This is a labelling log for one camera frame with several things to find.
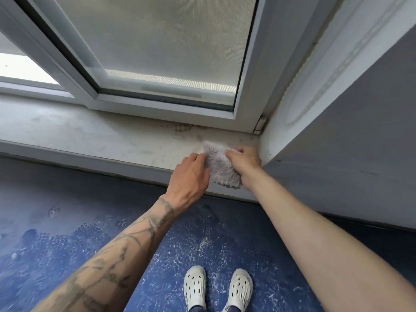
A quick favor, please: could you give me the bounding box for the person's left forearm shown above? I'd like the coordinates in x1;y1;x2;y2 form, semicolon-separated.
31;195;177;312

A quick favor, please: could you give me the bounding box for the white window frame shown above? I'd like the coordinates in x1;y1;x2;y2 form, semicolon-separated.
0;0;345;133

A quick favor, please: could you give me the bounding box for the white perforated right clog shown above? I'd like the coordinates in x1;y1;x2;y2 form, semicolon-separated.
223;268;254;312

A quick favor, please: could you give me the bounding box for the white window hinge cover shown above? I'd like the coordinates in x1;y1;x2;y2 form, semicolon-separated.
253;116;268;134

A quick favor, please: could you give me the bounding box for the white perforated left clog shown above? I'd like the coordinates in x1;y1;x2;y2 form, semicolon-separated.
183;266;207;312

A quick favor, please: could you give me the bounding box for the person's left hand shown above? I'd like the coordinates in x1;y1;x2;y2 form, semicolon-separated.
167;153;211;209

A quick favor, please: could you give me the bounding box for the person's right forearm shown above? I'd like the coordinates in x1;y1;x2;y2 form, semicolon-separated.
242;166;416;312

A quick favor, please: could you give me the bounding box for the person's right hand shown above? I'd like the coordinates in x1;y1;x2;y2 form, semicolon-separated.
225;146;262;190

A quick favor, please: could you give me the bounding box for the grey window screen mesh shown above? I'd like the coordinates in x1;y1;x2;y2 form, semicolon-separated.
54;0;259;94

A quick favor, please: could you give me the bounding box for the white perforated clog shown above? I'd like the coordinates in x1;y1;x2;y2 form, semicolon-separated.
223;268;254;312
183;266;207;312

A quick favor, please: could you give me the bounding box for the white window sill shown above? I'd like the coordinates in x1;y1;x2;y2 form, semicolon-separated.
0;93;270;202

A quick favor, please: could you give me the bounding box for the grey fluffy cleaning cloth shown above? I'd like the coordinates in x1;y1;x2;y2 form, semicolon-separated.
203;141;242;189

